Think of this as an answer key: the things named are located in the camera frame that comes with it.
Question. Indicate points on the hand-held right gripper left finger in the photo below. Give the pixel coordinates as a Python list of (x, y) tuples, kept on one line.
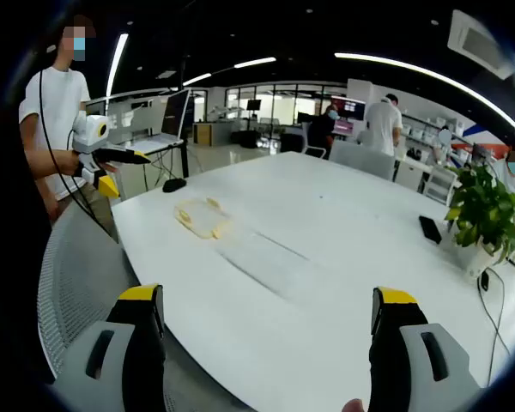
[(111, 365)]

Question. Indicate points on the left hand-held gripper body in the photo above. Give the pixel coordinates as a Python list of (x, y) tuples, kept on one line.
[(88, 133)]

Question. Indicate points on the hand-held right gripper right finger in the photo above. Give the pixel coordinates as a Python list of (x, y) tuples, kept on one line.
[(412, 365)]

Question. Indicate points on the clear box with plastic buckle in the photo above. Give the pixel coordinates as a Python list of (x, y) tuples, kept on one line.
[(201, 216)]

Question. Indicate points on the person's left hand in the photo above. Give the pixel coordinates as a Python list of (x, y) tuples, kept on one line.
[(70, 163)]

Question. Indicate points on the person's right hand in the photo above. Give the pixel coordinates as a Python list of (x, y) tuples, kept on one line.
[(353, 405)]

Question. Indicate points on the black computer mouse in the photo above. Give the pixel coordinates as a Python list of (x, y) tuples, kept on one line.
[(173, 184)]

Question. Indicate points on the open white laptop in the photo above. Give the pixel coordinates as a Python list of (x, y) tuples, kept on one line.
[(173, 113)]

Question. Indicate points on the ceiling strip light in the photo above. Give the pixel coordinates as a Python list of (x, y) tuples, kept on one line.
[(196, 79), (116, 64), (255, 62)]

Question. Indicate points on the wooden cabinet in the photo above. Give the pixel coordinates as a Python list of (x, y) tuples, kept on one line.
[(201, 133)]

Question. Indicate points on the grey mesh office chair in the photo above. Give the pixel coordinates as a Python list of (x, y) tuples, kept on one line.
[(77, 266)]

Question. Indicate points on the white plant pot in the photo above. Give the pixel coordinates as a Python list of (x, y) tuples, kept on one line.
[(478, 259)]

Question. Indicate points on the black phone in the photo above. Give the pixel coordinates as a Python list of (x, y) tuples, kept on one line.
[(430, 229)]

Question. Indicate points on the green leafy plant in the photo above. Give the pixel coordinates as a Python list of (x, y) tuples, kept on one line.
[(485, 206)]

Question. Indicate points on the white slatted chair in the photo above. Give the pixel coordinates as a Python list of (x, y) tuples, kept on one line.
[(440, 184)]

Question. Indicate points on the white solid-back chair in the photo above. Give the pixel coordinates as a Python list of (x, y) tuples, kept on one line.
[(360, 161)]

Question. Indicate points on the long curved ceiling light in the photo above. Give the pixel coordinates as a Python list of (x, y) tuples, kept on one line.
[(412, 68)]

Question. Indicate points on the ceiling air conditioner unit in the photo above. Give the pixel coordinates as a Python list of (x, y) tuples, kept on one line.
[(480, 43)]

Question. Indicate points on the white-frame office chair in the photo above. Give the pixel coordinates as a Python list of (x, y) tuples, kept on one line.
[(314, 150)]

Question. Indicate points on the red wall screen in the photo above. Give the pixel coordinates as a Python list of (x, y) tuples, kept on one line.
[(354, 109)]

